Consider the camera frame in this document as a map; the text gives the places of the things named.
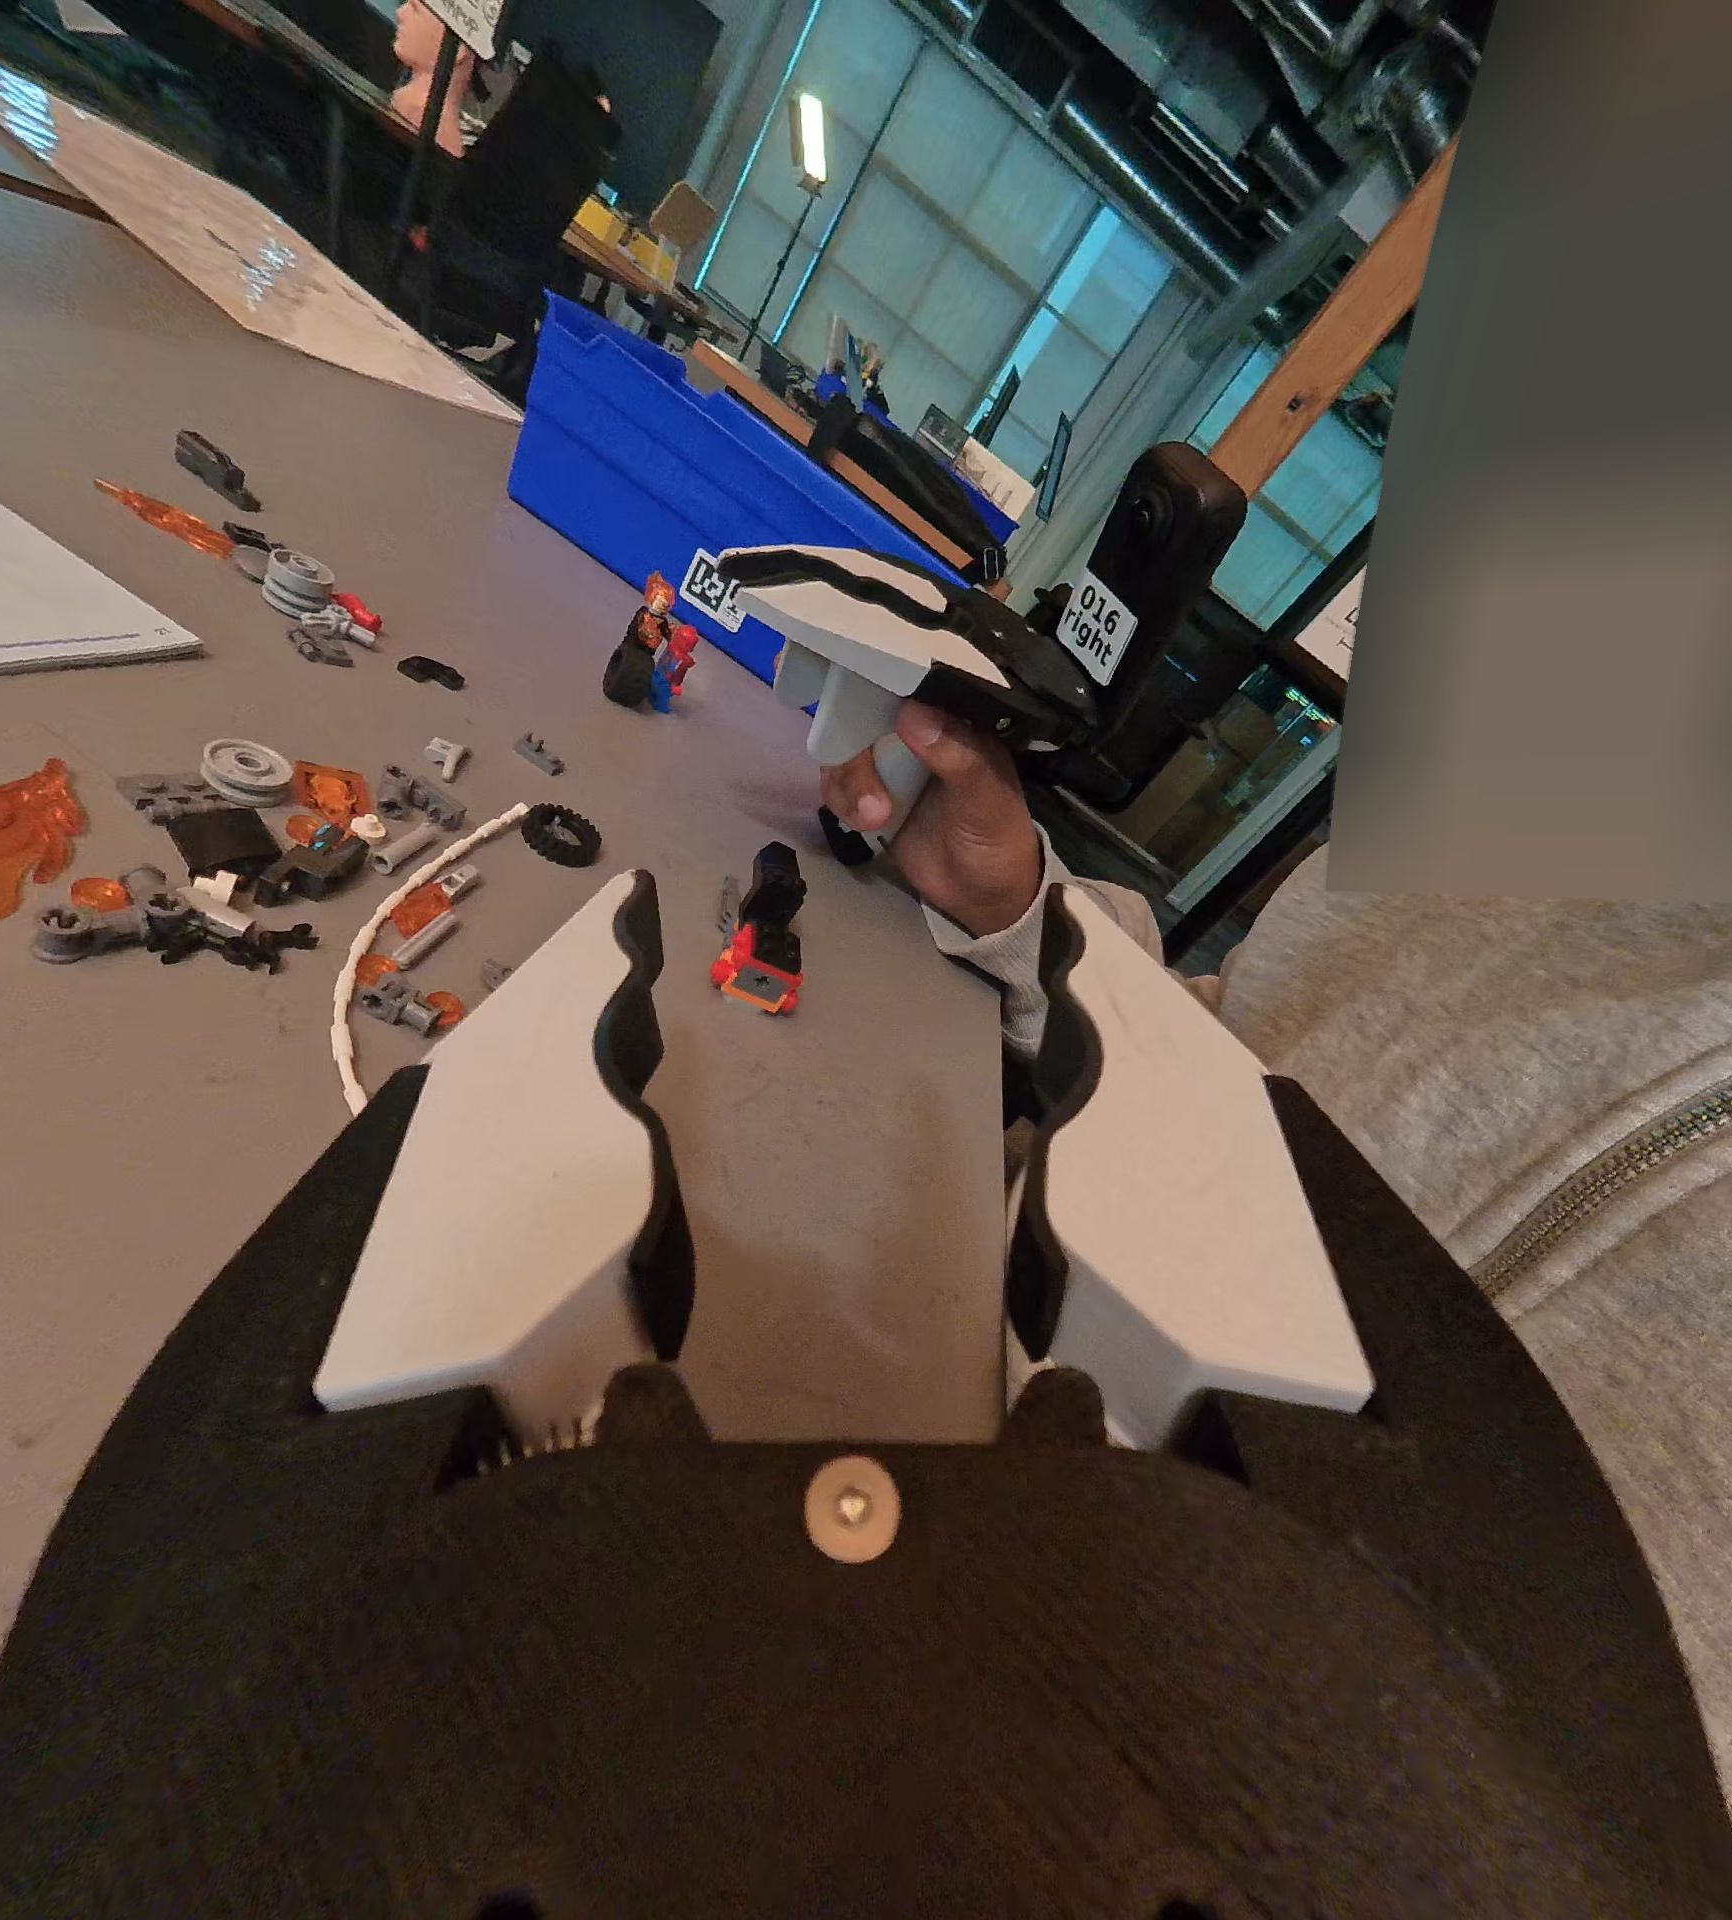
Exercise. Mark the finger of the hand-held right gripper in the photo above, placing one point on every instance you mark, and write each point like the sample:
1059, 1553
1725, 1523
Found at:
866, 558
851, 630

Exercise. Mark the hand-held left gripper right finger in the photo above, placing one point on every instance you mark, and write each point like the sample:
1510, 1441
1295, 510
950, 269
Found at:
1196, 1201

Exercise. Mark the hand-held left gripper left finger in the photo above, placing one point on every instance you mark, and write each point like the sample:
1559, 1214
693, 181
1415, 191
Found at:
507, 1201

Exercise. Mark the black and red lego build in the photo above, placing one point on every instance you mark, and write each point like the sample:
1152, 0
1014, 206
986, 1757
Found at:
768, 939

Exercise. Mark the person's right forearm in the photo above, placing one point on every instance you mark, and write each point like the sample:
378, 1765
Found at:
1009, 961

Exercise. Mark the red and blue lego minifigure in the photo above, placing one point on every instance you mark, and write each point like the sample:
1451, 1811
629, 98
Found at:
682, 661

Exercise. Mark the flame-head lego minifigure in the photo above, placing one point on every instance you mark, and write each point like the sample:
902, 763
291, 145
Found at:
649, 623

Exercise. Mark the wide black lego tyre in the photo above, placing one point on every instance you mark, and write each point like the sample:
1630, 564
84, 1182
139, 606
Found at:
626, 683

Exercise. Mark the small spoked lego wheel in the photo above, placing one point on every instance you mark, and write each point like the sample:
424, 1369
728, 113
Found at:
528, 832

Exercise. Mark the black curved lego piece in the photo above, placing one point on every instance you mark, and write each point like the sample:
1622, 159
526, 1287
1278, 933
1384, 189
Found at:
430, 670

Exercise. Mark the pile of small lego pieces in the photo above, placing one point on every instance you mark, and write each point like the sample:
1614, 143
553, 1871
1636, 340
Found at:
228, 848

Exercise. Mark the red lego piece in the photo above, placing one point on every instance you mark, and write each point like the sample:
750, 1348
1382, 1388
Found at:
360, 613

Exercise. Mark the single grey lego wheel rim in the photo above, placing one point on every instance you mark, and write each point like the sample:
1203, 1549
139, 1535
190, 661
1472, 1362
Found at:
245, 768

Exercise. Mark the light grey lego connector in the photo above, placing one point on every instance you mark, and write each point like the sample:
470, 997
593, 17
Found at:
326, 617

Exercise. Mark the dark grey lego hinge plate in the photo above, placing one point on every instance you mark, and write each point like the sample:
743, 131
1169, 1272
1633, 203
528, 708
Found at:
318, 645

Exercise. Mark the stacked grey lego rims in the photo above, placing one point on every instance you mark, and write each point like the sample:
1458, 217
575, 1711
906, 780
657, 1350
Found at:
298, 579

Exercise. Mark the large orange lego flame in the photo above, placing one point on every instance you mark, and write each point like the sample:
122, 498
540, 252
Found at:
4, 854

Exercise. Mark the black lego block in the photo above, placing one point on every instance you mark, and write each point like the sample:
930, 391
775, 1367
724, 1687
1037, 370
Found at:
214, 464

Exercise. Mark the thin orange lego flame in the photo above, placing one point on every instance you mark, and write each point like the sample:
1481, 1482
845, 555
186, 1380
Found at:
168, 520

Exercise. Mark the lego instruction booklet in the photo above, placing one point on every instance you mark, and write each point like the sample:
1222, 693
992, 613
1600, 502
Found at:
27, 601

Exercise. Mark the person's right hand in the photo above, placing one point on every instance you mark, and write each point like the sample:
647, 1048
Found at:
979, 840

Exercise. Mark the large blue plastic bin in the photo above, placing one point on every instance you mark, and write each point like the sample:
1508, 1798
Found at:
626, 450

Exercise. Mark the tall light stand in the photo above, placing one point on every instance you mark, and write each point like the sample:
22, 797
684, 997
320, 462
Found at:
811, 143

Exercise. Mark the wooden beam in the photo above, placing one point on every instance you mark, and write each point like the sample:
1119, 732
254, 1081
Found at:
1346, 330

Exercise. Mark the black office chair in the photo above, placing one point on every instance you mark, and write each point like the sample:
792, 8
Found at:
536, 181

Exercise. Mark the large glossy paper sheet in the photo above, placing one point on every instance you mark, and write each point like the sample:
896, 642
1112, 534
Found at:
280, 284

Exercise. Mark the pink mannequin head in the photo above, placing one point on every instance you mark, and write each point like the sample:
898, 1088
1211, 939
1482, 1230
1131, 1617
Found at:
430, 75

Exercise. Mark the light grey lego bracket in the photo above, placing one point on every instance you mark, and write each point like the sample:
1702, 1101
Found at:
448, 754

